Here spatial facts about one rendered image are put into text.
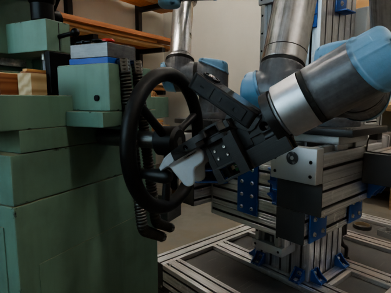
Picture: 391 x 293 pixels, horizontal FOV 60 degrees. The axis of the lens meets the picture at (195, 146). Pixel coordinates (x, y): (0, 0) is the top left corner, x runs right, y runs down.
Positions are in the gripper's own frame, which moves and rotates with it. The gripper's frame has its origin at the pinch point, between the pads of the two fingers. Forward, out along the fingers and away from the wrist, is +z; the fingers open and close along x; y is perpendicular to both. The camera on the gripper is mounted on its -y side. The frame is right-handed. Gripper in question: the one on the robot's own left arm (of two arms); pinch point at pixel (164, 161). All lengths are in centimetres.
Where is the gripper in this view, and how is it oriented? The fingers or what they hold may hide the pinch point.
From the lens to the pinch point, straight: 55.5
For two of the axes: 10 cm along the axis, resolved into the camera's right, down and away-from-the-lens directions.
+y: 4.5, 8.9, -1.0
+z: -7.7, 4.4, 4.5
